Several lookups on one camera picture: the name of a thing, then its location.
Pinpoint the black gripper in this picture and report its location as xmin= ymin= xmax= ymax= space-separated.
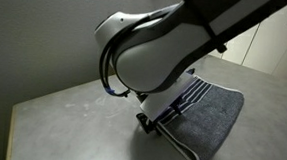
xmin=132 ymin=91 xmax=166 ymax=136

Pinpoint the blue grey striped towel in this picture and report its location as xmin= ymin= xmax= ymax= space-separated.
xmin=153 ymin=74 xmax=247 ymax=160

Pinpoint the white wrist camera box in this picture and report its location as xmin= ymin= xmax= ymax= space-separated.
xmin=138 ymin=69 xmax=197 ymax=125

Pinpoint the black cable with blue clips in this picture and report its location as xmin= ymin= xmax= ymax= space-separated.
xmin=96 ymin=33 xmax=136 ymax=99

